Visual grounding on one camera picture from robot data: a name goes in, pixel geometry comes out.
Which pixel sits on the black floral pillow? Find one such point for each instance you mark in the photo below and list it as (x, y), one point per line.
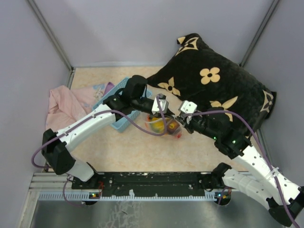
(199, 74)

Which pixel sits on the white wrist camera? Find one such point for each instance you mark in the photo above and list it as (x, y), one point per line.
(187, 107)
(160, 102)

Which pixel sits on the dark red apple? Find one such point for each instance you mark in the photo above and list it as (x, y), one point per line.
(172, 126)

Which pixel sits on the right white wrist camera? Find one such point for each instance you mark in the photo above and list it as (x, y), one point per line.
(187, 107)

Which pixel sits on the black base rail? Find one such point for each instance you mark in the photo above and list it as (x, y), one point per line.
(150, 184)

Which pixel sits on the clear dotted zip bag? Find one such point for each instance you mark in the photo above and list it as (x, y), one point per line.
(147, 125)

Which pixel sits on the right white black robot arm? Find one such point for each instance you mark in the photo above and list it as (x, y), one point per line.
(282, 198)

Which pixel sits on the light blue plastic basket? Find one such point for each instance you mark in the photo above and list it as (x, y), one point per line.
(123, 121)

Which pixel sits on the pink cloth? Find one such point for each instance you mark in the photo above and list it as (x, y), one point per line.
(66, 106)

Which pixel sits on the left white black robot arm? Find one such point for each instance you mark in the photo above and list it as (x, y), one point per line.
(57, 146)

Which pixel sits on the green yellow mango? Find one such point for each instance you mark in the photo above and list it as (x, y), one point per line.
(157, 126)

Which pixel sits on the white slotted cable duct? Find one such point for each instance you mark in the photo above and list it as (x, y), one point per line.
(92, 195)

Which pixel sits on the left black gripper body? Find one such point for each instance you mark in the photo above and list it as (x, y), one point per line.
(155, 114)

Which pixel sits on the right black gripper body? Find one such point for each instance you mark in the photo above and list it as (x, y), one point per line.
(190, 123)

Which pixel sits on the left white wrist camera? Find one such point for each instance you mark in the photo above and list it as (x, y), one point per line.
(160, 102)

